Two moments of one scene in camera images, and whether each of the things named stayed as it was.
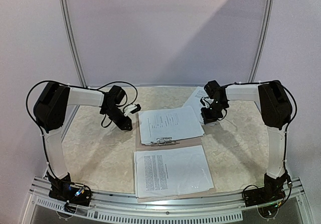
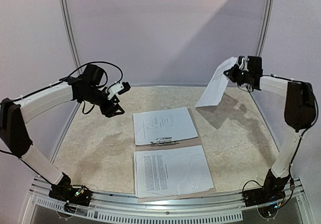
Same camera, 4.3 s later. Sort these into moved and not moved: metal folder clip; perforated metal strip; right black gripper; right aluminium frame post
Moved: right black gripper
Not moved: metal folder clip; right aluminium frame post; perforated metal strip
